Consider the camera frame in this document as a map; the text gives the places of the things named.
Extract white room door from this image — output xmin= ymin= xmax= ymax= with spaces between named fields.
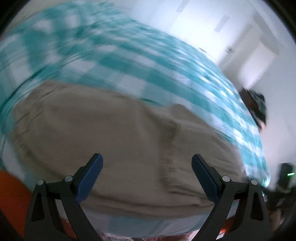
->
xmin=218 ymin=12 xmax=281 ymax=91

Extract white wardrobe doors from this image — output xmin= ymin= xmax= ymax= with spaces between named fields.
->
xmin=130 ymin=0 xmax=255 ymax=63

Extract beige pants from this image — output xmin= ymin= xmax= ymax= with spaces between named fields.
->
xmin=11 ymin=81 xmax=246 ymax=219

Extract orange garment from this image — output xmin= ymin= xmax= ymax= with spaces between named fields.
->
xmin=1 ymin=171 xmax=77 ymax=240

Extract dark nightstand with clutter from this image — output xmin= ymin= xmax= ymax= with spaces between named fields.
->
xmin=239 ymin=88 xmax=267 ymax=132

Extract teal plaid bedspread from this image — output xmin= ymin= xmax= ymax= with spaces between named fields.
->
xmin=0 ymin=2 xmax=271 ymax=239

